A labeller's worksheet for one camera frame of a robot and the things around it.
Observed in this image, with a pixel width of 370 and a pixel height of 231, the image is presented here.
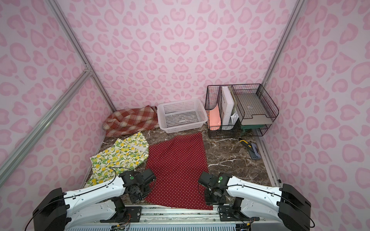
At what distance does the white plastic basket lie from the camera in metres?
1.06

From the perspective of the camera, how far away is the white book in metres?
0.92

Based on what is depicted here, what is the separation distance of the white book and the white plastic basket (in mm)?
127
